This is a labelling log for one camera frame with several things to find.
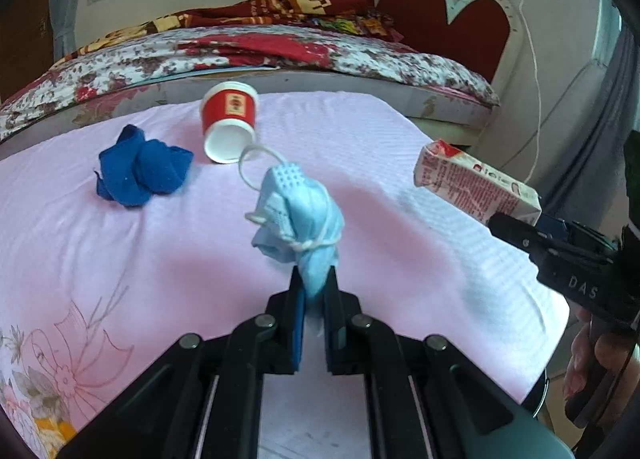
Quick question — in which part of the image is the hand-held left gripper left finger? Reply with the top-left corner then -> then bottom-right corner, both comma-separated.
60,269 -> 307,459

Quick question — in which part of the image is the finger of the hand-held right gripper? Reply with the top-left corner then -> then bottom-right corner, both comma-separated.
487,212 -> 558,270
537,216 -> 573,241

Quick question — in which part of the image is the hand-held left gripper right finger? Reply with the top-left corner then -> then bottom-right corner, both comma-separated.
324,264 -> 576,459

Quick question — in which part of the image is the red and white carton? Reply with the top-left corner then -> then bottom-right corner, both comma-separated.
413,139 -> 542,228

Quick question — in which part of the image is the blue face mask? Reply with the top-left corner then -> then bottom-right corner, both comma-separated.
239,145 -> 347,307

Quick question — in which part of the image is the person's right hand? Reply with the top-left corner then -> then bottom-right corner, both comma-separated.
562,309 -> 638,400

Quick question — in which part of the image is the pink tablecloth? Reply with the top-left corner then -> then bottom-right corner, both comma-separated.
0,92 -> 571,459

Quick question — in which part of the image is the grey mattress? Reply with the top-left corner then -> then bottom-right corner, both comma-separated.
400,84 -> 501,126

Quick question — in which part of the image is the grey hanging cloth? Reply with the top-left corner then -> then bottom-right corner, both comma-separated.
591,30 -> 640,185

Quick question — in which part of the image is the blue cloth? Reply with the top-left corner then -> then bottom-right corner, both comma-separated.
95,124 -> 195,208

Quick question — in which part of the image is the red and white headboard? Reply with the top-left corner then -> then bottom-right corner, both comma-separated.
352,0 -> 516,86

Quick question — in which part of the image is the red paper cup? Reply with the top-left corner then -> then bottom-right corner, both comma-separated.
200,80 -> 260,165

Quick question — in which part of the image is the floral bedsheet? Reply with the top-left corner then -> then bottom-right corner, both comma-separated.
0,24 -> 501,142

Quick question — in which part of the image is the brown wooden door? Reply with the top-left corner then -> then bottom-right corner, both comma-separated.
0,0 -> 54,101

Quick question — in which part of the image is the white cable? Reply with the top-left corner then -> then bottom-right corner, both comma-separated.
514,0 -> 545,186

